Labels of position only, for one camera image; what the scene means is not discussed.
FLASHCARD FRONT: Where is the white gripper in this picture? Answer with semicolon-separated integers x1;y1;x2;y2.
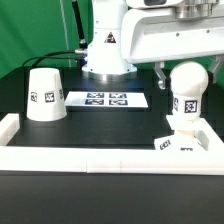
121;6;224;89

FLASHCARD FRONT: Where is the white lamp bulb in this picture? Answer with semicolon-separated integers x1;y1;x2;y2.
170;61;208;120

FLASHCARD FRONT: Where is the white lamp base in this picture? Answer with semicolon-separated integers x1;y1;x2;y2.
154;115;205;152

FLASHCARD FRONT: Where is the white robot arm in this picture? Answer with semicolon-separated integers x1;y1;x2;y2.
83;0;224;88

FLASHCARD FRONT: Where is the white lamp shade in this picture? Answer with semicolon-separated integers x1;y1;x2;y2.
27;68;67;122

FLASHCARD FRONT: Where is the black rod with connector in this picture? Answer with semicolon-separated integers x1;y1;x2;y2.
71;0;88;55

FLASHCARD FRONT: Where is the white marker sheet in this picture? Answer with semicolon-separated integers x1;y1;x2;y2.
65;91;148;108

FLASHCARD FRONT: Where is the black cable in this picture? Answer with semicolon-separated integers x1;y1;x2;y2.
21;50;88;69

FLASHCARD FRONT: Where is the white U-shaped frame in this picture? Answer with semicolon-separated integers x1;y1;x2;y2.
0;113;224;175

